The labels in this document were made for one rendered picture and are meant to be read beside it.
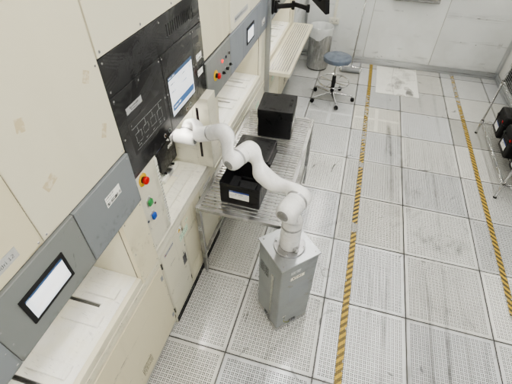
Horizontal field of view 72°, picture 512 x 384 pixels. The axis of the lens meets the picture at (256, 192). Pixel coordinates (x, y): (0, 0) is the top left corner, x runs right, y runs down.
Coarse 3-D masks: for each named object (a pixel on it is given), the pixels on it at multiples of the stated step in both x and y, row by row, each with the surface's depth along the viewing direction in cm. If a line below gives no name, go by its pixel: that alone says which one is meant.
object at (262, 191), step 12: (240, 168) 251; (228, 180) 245; (240, 180) 253; (252, 180) 250; (228, 192) 231; (240, 192) 227; (252, 192) 223; (264, 192) 240; (240, 204) 235; (252, 204) 231
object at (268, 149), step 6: (240, 138) 274; (246, 138) 274; (252, 138) 274; (258, 138) 274; (264, 138) 274; (258, 144) 268; (264, 144) 268; (270, 144) 269; (276, 144) 270; (264, 150) 263; (270, 150) 263; (276, 150) 276; (264, 156) 258; (270, 156) 259; (270, 162) 265
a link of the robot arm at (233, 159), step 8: (208, 128) 192; (216, 128) 187; (224, 128) 185; (208, 136) 193; (216, 136) 188; (224, 136) 186; (232, 136) 185; (224, 144) 186; (232, 144) 184; (224, 152) 185; (232, 152) 182; (240, 152) 185; (224, 160) 185; (232, 160) 182; (240, 160) 184; (232, 168) 185
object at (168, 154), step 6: (168, 144) 228; (162, 150) 222; (168, 150) 230; (174, 150) 238; (156, 156) 218; (162, 156) 223; (168, 156) 231; (174, 156) 240; (162, 162) 225; (168, 162) 233; (162, 168) 227
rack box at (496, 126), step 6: (504, 108) 392; (510, 108) 392; (498, 114) 397; (504, 114) 385; (510, 114) 382; (498, 120) 397; (504, 120) 381; (510, 120) 377; (498, 126) 392; (504, 126) 382; (498, 132) 391; (498, 138) 394
